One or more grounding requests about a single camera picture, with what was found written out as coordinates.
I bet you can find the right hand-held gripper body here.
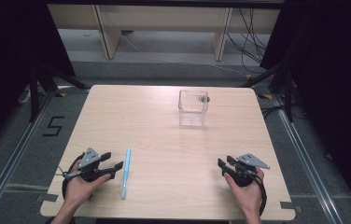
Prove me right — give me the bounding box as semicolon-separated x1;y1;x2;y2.
225;152;271;188

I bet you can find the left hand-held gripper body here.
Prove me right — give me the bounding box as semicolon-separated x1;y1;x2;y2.
77;147;113;183

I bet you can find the light blue toothbrush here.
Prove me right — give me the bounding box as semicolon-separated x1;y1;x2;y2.
120;147;133;201

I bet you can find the clear plastic container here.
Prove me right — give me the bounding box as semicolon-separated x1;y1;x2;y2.
177;89;211;128

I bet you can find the person's right hand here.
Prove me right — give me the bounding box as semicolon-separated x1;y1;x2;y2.
222;167;265;217

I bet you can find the person's left hand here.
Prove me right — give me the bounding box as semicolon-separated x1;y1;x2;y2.
64;159;112;209

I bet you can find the grey tape piece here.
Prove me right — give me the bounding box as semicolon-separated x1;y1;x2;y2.
279;201;304;215
35;192;59;203

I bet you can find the black metal stand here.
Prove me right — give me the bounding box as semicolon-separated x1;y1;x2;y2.
241;59;295;123
28;63;91;123

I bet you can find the dark curtain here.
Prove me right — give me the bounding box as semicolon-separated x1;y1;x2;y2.
259;0;351;217
0;0;77;157

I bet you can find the beige wooden desk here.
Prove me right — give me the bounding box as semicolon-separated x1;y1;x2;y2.
46;3;282;62

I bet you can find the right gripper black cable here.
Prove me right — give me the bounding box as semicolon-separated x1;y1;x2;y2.
244;169;269;217

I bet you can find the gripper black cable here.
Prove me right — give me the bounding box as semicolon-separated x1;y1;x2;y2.
57;153;86;201
244;169;269;217

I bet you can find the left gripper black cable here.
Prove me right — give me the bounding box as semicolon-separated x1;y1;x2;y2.
57;153;86;201

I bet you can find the metal floor rail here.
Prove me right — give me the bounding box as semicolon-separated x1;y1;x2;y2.
0;92;56;224
271;92;345;224

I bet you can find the black floor cable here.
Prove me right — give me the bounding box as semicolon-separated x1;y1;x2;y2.
260;104;309;121

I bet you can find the bundle of black cables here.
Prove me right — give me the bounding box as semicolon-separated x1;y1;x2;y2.
226;7;269;75

